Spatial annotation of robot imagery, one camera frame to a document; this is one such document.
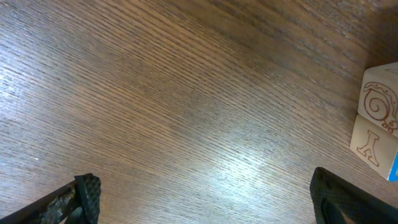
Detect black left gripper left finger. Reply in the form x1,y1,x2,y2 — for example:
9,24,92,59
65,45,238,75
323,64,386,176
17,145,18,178
1,173,101,224

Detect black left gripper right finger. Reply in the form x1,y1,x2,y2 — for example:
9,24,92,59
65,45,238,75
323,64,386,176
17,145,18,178
310,167,397,224

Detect blue H block upper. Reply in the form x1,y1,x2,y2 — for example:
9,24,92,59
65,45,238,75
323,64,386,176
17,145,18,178
358,62,397,136

